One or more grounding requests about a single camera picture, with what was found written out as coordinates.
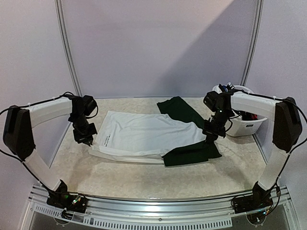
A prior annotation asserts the dark patterned clothes pile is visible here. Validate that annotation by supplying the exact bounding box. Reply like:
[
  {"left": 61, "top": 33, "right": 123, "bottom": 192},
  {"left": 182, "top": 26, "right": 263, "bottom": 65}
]
[{"left": 218, "top": 82, "right": 236, "bottom": 92}]

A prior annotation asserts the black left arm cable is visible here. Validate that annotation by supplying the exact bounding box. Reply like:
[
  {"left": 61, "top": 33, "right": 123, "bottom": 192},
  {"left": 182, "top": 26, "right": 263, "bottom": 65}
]
[{"left": 0, "top": 92, "right": 100, "bottom": 159}]

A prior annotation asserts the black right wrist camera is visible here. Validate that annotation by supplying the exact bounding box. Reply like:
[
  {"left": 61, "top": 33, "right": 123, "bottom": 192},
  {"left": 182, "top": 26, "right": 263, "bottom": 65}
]
[{"left": 203, "top": 91, "right": 222, "bottom": 112}]

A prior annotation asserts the aluminium front rail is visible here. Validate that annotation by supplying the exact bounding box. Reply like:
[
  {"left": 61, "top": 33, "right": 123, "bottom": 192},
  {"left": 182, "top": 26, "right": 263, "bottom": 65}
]
[{"left": 22, "top": 186, "right": 299, "bottom": 230}]

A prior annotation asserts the aluminium frame post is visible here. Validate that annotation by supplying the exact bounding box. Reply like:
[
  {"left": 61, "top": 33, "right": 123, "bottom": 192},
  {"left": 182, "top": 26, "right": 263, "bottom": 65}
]
[
  {"left": 55, "top": 0, "right": 82, "bottom": 96},
  {"left": 240, "top": 0, "right": 264, "bottom": 86}
]

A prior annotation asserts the right aluminium frame post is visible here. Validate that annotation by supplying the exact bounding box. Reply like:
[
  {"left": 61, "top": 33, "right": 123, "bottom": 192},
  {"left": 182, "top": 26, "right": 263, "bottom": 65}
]
[{"left": 240, "top": 0, "right": 264, "bottom": 86}]

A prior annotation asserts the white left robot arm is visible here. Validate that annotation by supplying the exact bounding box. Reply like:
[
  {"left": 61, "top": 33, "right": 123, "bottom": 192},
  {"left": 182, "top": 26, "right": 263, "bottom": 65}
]
[{"left": 3, "top": 94, "right": 98, "bottom": 208}]

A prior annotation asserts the white plastic laundry basket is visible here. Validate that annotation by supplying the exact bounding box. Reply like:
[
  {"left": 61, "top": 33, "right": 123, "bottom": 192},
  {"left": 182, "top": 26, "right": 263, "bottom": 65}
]
[{"left": 212, "top": 84, "right": 266, "bottom": 137}]

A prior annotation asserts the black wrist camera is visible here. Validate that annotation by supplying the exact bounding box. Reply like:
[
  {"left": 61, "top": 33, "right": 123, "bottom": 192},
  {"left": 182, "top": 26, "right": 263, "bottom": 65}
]
[
  {"left": 203, "top": 91, "right": 222, "bottom": 112},
  {"left": 82, "top": 95, "right": 98, "bottom": 119}
]

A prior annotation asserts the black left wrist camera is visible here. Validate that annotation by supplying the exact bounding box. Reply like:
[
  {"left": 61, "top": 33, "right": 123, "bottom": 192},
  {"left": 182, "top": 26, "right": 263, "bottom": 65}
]
[{"left": 82, "top": 95, "right": 98, "bottom": 119}]

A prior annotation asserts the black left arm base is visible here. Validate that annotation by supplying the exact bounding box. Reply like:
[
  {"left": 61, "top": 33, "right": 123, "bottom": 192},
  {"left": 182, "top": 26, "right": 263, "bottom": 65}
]
[{"left": 47, "top": 180, "right": 89, "bottom": 213}]

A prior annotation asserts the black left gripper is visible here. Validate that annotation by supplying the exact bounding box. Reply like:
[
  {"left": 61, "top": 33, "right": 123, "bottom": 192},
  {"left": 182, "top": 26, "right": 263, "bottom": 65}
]
[{"left": 71, "top": 113, "right": 97, "bottom": 145}]

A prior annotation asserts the left aluminium frame post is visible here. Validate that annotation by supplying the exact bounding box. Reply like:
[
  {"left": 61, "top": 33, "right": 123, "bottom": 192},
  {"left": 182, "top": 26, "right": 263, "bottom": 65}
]
[{"left": 55, "top": 0, "right": 82, "bottom": 96}]

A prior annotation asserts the white and green t-shirt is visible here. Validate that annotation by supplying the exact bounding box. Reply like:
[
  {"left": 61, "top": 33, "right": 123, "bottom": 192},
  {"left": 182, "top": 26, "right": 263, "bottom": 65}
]
[{"left": 89, "top": 96, "right": 221, "bottom": 167}]

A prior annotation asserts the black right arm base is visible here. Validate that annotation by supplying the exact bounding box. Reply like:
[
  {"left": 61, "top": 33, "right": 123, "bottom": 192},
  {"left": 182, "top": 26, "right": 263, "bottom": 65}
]
[{"left": 231, "top": 182, "right": 281, "bottom": 214}]

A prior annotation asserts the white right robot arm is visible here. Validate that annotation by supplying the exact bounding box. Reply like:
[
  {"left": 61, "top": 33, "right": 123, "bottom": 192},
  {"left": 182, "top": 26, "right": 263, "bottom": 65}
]
[{"left": 203, "top": 90, "right": 303, "bottom": 191}]

